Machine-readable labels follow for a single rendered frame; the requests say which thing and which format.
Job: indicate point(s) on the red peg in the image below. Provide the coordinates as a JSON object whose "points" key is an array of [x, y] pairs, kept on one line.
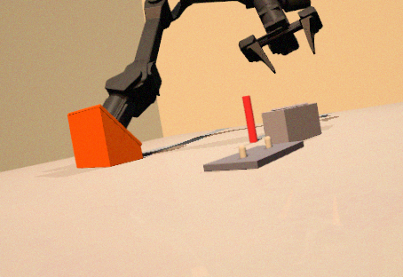
{"points": [[250, 119]]}

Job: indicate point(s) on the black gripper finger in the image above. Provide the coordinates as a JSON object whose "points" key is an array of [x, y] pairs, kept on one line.
{"points": [[310, 29], [258, 54]]}

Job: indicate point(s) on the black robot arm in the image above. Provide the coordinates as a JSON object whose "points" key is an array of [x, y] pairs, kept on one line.
{"points": [[132, 91]]}

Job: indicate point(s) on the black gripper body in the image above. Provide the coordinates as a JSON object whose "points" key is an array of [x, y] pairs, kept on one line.
{"points": [[276, 26]]}

